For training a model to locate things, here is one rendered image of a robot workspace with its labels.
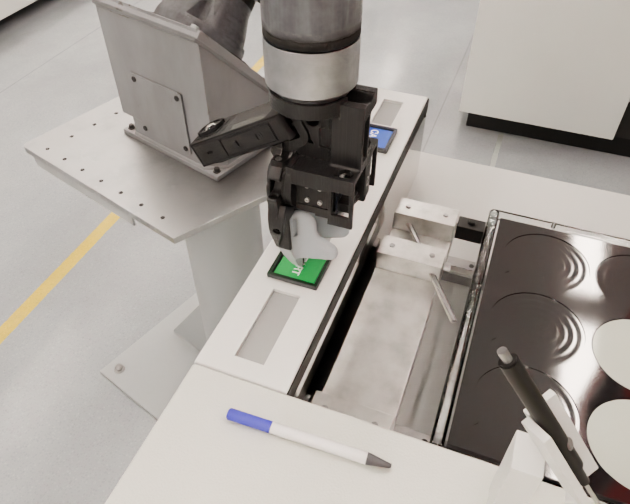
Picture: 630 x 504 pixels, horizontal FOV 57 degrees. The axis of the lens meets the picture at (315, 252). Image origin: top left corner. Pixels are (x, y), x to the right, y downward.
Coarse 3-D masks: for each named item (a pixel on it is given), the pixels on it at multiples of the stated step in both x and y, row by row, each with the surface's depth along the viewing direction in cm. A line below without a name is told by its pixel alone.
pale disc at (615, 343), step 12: (612, 324) 65; (624, 324) 65; (600, 336) 64; (612, 336) 64; (624, 336) 64; (600, 348) 62; (612, 348) 62; (624, 348) 62; (600, 360) 61; (612, 360) 61; (624, 360) 61; (612, 372) 60; (624, 372) 60; (624, 384) 59
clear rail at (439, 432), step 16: (496, 224) 77; (480, 256) 72; (480, 272) 70; (480, 288) 68; (464, 320) 65; (464, 336) 63; (464, 352) 62; (448, 368) 61; (448, 384) 59; (448, 400) 58; (448, 416) 57; (432, 432) 56
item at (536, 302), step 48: (528, 240) 75; (576, 240) 74; (528, 288) 69; (576, 288) 69; (624, 288) 69; (480, 336) 64; (528, 336) 64; (576, 336) 64; (480, 384) 59; (576, 384) 59; (480, 432) 56
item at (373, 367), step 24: (408, 240) 77; (432, 240) 77; (384, 288) 71; (408, 288) 71; (432, 288) 71; (360, 312) 69; (384, 312) 69; (408, 312) 69; (360, 336) 66; (384, 336) 66; (408, 336) 66; (336, 360) 64; (360, 360) 64; (384, 360) 64; (408, 360) 64; (336, 384) 62; (360, 384) 62; (384, 384) 62; (384, 408) 60
